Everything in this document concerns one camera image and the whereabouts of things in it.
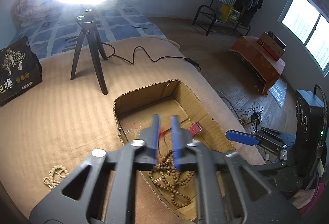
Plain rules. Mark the yellow box on shelf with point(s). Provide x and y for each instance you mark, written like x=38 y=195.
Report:
x=229 y=14

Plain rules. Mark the box on orange table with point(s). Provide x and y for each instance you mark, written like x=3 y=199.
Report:
x=272 y=44

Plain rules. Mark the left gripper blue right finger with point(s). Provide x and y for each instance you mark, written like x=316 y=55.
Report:
x=176 y=141

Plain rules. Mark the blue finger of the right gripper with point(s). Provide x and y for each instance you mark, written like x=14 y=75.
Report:
x=240 y=137

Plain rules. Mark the power strip with cables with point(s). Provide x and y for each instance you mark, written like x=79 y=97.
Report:
x=250 y=116

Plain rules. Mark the brown cardboard box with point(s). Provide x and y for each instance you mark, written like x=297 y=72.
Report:
x=182 y=118

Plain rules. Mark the folded floral quilt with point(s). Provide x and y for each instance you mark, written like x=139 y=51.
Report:
x=34 y=10

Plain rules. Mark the blue patterned bed sheet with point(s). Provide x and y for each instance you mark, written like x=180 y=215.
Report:
x=112 y=21

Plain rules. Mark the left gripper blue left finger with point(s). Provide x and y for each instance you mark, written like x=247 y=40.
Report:
x=155 y=132

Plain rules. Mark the orange cloth covered table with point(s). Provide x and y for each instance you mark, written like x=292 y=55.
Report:
x=266 y=66

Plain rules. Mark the black metal shelf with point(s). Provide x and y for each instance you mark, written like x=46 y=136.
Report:
x=208 y=20

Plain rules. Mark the black printed gift bag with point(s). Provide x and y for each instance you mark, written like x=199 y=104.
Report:
x=20 y=70

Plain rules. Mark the window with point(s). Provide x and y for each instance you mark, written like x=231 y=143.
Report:
x=310 y=27

